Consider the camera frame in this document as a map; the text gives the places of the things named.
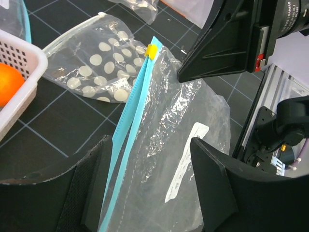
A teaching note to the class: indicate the yellow zipper slider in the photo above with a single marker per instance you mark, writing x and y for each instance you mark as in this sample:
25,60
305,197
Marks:
151,51

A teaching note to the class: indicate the polka dot bag at right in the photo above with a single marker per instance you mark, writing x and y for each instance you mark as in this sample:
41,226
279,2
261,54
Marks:
145,9

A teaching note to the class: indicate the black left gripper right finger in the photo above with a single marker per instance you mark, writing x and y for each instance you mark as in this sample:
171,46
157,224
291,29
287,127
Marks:
235,197

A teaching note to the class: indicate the clear bag orange zipper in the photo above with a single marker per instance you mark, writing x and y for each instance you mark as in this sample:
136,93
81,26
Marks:
196,11

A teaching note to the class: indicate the black grid cutting mat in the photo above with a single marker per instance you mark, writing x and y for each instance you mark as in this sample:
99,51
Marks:
58,124

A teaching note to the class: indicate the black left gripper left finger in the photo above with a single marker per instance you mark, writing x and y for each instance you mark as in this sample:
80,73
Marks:
64,197

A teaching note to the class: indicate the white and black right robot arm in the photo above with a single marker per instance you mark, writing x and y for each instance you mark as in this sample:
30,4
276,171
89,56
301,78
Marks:
289,126

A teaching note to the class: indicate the white plastic basket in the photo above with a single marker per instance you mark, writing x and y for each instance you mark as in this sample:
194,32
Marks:
22,64

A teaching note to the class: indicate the toy orange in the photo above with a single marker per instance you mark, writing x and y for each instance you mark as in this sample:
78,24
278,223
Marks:
11,80

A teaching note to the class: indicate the clear bag blue zipper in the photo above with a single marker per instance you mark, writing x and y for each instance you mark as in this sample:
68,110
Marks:
14,19

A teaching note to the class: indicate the white polka dot zip bag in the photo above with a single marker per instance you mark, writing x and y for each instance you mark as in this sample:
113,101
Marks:
98,59

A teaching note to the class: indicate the clear zip bag teal zipper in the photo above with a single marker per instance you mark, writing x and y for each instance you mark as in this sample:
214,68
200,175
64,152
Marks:
151,185

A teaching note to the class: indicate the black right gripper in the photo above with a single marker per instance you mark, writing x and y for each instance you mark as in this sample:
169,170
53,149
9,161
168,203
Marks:
238,36

